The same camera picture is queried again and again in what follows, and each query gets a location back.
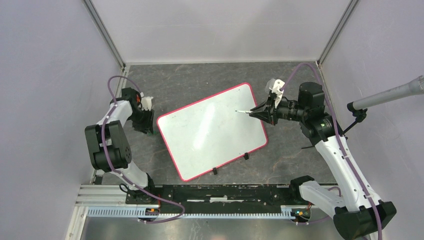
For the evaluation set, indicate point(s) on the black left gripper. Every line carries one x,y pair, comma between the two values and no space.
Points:
147,125

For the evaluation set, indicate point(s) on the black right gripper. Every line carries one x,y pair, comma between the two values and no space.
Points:
267,111

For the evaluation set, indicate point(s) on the green capped whiteboard marker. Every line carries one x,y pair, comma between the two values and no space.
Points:
244,111

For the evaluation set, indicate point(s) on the pink framed whiteboard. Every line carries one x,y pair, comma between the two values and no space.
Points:
208,134

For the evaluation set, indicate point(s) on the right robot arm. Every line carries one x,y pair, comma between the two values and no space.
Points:
358,211

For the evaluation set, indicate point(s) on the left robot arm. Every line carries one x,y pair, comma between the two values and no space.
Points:
137,182

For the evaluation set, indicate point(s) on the black microphone tripod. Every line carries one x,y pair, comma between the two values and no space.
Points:
351,126

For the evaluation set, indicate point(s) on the grey microphone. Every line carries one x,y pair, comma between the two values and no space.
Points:
412,88

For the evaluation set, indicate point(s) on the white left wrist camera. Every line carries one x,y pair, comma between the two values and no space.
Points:
146,102

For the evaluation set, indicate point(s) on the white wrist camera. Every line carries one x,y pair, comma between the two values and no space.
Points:
275,86
146,102

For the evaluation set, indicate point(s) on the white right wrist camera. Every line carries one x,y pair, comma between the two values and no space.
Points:
275,86

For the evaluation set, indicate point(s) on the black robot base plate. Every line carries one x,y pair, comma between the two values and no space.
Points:
217,198

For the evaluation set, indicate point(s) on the white slotted cable duct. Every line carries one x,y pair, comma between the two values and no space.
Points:
142,213

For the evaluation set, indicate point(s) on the aluminium front frame rail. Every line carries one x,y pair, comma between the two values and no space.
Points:
99,195

